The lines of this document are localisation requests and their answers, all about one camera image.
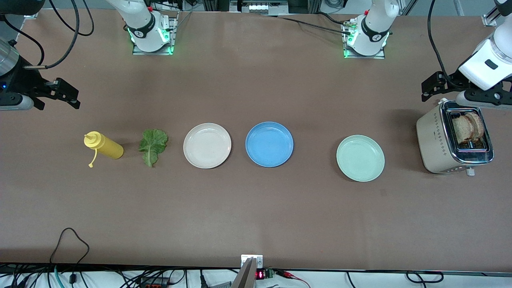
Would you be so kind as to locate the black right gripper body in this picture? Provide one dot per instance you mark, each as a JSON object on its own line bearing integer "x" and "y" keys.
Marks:
{"x": 24, "y": 83}

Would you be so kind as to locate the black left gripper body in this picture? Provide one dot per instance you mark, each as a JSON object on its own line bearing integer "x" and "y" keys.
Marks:
{"x": 447, "y": 81}

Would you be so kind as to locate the toasted bread slice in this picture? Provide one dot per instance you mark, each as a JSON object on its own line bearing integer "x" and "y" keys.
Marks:
{"x": 460, "y": 130}
{"x": 479, "y": 124}

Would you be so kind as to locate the yellow mustard squeeze bottle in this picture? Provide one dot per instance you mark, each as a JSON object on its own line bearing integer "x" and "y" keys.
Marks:
{"x": 106, "y": 147}

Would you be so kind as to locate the green lettuce leaf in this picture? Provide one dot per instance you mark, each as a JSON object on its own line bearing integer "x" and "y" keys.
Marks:
{"x": 154, "y": 144}

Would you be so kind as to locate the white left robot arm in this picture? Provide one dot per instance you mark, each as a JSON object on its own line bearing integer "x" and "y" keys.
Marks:
{"x": 370, "y": 36}

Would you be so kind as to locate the light green round plate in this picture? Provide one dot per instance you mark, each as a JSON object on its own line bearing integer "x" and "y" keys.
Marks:
{"x": 360, "y": 158}

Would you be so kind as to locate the beige round plate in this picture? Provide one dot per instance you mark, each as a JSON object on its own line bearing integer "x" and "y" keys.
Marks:
{"x": 207, "y": 146}

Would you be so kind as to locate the blue round plate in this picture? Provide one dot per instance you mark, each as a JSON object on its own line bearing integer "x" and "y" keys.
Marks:
{"x": 269, "y": 144}

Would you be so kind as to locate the beige chrome toaster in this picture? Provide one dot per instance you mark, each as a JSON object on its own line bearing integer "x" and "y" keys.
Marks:
{"x": 430, "y": 140}

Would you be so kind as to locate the silver control box with lights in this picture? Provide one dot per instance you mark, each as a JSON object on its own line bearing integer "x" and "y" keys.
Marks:
{"x": 260, "y": 7}

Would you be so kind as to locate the red digit display board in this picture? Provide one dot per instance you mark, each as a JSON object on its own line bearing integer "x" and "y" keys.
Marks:
{"x": 260, "y": 274}

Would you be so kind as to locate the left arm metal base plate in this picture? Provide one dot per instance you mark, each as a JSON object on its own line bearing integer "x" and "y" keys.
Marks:
{"x": 380, "y": 56}

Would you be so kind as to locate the aluminium frame post foot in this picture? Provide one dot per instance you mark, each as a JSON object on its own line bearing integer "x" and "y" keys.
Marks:
{"x": 490, "y": 20}
{"x": 31, "y": 15}

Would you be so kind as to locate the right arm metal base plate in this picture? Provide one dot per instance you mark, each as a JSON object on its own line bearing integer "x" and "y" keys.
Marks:
{"x": 174, "y": 32}

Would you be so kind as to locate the aluminium camera mount post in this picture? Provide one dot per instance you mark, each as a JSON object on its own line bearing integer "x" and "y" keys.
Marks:
{"x": 250, "y": 276}

